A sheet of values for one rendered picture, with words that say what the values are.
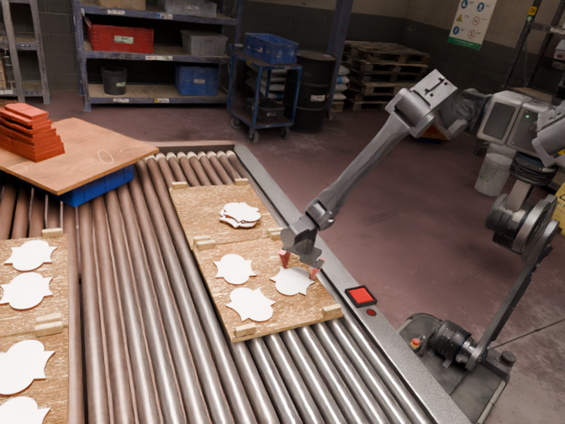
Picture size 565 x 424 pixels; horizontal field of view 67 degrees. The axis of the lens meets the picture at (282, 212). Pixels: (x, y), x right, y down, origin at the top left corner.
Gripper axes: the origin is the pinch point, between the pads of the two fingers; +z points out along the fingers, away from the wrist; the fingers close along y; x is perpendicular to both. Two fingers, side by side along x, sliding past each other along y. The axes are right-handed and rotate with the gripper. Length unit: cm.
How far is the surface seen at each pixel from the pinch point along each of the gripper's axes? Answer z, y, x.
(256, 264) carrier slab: 1.8, -13.7, -3.0
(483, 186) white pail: 83, 70, 356
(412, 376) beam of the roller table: 3.7, 41.5, -16.8
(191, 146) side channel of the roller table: 1, -85, 58
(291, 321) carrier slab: 1.8, 6.8, -19.6
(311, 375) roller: 3.6, 18.5, -31.6
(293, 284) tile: 0.9, 1.0, -5.7
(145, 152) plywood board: -9, -82, 21
